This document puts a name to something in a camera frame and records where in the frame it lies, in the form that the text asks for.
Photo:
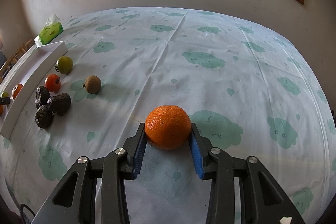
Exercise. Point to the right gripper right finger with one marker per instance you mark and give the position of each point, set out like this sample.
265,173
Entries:
262,199

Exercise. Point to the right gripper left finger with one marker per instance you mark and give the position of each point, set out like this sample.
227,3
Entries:
73,199

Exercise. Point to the large orange mandarin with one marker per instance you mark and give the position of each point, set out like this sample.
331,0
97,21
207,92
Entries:
168,127
16,89

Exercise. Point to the wrinkled dark passionfruit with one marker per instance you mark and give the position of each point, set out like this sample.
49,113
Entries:
44,117
59,104
42,95

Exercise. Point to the green tomato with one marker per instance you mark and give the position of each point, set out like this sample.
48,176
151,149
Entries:
64,65
4,95

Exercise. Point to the cloud print tablecloth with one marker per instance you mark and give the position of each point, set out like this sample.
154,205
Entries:
247,88

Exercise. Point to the large orange mandarin front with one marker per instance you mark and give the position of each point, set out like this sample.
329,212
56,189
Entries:
16,89

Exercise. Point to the green tissue box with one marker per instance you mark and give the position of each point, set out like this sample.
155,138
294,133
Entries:
51,30

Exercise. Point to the white rectangular tray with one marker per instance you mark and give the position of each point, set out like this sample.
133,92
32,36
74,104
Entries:
29,71

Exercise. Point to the wooden chair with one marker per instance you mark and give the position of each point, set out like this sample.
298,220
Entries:
7,64

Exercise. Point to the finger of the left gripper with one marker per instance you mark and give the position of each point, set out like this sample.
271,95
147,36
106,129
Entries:
5,100

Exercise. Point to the brown kiwi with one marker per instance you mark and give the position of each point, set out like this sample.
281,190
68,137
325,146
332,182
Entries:
92,84

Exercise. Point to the wrinkled dark passionfruit front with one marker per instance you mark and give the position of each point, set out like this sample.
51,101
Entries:
44,117

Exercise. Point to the red tomato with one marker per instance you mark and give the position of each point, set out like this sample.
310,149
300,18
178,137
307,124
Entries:
52,83

